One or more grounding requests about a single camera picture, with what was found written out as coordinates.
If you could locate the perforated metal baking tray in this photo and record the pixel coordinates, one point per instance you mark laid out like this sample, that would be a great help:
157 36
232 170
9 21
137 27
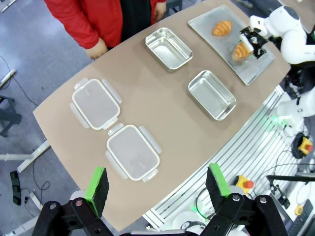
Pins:
209 23

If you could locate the yellow emergency stop button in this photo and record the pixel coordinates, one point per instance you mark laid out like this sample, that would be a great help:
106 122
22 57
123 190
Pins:
305 146
246 184

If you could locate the clear lidded plastic container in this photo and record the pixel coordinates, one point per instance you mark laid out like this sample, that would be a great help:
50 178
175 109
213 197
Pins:
133 152

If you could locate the white power strip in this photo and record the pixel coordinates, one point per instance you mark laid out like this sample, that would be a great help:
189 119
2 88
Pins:
35 200

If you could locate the aluminium profile base frame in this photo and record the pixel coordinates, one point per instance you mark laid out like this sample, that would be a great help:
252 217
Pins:
246 147

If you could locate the white table leg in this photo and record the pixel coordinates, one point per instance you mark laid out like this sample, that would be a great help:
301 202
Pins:
24 157

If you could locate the person in red jacket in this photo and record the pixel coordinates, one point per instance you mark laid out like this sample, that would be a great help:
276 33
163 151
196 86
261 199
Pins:
108 17

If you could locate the rectangular steel container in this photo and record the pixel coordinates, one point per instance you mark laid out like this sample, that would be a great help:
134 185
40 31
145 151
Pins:
169 51
211 96

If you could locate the black curved flat object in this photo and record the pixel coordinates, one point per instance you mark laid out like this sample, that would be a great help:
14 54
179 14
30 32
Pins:
15 186

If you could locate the golden croissant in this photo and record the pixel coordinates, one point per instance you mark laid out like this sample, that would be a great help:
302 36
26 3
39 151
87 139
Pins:
240 51
222 28

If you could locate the person's left hand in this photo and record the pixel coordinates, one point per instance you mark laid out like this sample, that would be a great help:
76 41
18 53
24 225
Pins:
159 11

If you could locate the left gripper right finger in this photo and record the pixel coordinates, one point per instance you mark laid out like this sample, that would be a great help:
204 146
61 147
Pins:
216 186

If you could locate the person's right hand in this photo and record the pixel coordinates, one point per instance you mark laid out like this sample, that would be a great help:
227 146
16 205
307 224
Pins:
97 49

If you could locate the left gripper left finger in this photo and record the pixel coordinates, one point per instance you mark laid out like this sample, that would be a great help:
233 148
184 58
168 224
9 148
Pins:
97 191

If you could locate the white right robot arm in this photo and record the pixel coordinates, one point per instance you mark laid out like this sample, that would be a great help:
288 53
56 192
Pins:
292 41

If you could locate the black keyboard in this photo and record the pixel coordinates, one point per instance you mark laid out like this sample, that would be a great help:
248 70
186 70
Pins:
304 218

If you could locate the person's right forearm red sleeve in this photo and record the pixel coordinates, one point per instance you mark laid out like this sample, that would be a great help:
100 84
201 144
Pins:
81 34

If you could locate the white floor strip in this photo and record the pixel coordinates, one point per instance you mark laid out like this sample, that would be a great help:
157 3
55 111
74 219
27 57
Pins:
7 78

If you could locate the black metal bar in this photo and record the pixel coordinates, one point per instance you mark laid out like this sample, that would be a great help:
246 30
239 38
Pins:
288 178

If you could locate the clear plastic clip lid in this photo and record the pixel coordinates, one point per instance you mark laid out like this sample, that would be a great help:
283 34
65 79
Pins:
96 105

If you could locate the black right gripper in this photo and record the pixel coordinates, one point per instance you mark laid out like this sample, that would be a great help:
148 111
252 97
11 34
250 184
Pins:
258 38

